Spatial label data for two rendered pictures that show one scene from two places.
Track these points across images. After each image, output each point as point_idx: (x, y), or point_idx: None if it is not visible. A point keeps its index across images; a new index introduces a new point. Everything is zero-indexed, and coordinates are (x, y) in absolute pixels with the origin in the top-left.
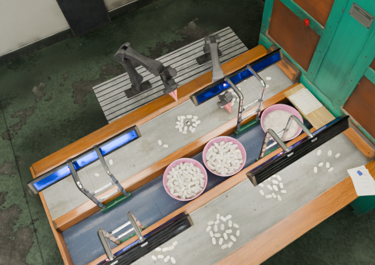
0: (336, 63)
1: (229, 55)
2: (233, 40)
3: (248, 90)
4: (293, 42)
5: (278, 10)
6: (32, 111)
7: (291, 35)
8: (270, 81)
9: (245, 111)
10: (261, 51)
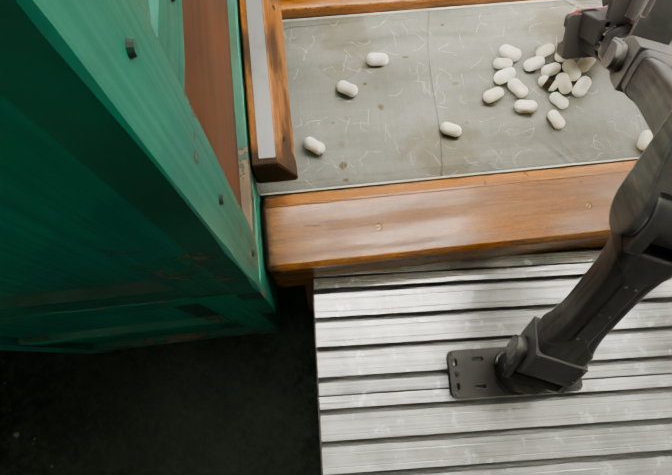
0: None
1: (415, 330)
2: (352, 415)
3: (452, 83)
4: None
5: (195, 94)
6: None
7: (208, 5)
8: (346, 77)
9: (504, 8)
10: (294, 224)
